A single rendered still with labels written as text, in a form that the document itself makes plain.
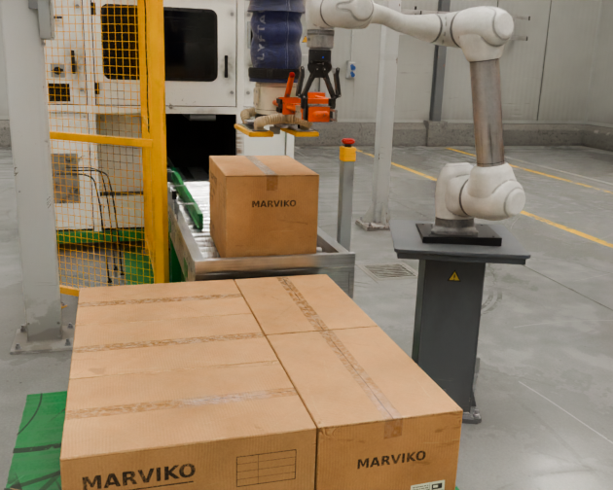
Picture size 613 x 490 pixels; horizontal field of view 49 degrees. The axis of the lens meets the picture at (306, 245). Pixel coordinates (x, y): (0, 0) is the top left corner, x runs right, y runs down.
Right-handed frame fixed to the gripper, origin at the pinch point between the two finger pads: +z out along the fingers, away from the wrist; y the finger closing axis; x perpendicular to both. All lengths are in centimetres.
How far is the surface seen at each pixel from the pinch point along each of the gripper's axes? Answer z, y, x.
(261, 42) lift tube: -23, 9, -53
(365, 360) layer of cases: 71, -3, 47
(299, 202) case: 42, -8, -51
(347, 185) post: 44, -48, -100
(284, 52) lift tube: -20, 0, -49
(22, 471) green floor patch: 125, 102, -2
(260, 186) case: 35, 9, -51
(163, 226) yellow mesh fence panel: 67, 44, -120
